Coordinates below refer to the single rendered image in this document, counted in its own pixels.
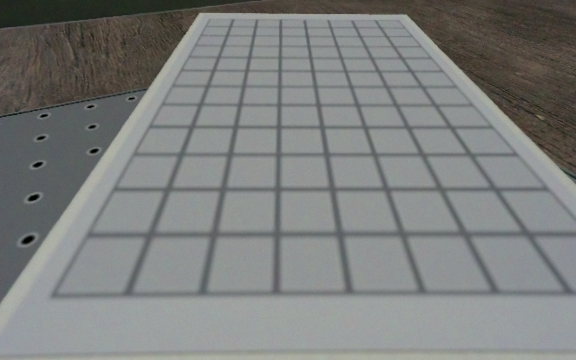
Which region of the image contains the grey perforated base plate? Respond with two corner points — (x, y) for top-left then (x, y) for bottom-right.
(0, 87), (150, 304)

